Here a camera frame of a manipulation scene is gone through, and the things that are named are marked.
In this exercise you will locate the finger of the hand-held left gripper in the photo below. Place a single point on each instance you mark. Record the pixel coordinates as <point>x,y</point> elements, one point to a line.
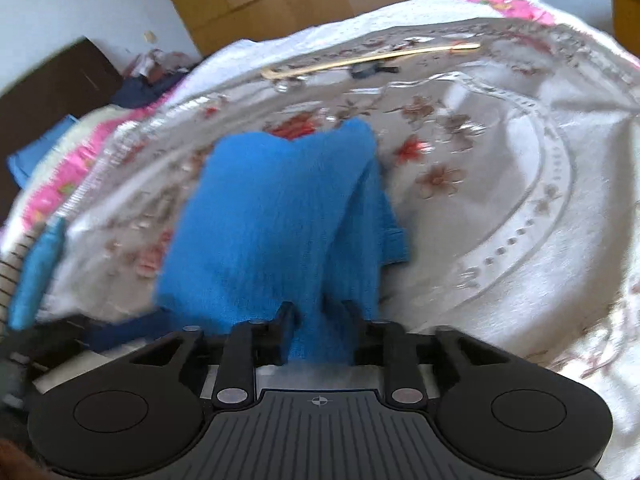
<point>132,330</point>

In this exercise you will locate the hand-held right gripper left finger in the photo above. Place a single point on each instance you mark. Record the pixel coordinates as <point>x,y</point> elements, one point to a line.
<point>240,360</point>

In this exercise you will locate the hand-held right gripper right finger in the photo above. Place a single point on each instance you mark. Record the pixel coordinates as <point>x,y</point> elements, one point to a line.
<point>400,360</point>

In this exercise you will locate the blue striped knit sweater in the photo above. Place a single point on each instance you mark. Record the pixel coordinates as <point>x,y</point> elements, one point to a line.
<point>270,220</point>

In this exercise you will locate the teal fleece cloth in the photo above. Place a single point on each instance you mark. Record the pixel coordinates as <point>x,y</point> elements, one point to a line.
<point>40,270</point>

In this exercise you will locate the striped knit cloth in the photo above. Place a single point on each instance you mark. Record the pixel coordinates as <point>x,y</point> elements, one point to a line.
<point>12,270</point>

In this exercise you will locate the pink floral bedsheet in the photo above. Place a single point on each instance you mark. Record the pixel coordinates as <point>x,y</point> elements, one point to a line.
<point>75,170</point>

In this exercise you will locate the blue pillow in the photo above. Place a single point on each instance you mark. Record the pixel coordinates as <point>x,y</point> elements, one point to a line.
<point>40,152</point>

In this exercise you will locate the floral bed blanket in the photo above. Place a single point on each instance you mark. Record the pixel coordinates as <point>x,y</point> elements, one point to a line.
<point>500,185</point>

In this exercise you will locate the navy cloth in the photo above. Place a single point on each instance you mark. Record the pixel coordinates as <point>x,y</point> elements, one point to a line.
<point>145,91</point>

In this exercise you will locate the dark wooden headboard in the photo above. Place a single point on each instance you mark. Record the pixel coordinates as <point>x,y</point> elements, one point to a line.
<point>50,95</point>

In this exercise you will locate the red white striped cloth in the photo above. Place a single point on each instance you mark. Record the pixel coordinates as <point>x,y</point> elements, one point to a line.
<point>155,62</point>

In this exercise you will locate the black magnifying glass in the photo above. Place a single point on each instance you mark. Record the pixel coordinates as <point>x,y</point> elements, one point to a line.
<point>372,68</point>

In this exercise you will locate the long wooden stick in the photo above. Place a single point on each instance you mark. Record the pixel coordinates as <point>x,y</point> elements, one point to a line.
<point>370,60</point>

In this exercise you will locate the white dotted quilt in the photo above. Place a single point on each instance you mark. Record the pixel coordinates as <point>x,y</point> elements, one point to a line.
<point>310,25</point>

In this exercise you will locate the wooden cabinet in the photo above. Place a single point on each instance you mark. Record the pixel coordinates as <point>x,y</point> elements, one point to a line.
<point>627,20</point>

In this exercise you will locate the wall light switch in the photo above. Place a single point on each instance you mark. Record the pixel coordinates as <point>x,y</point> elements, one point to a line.
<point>149,37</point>

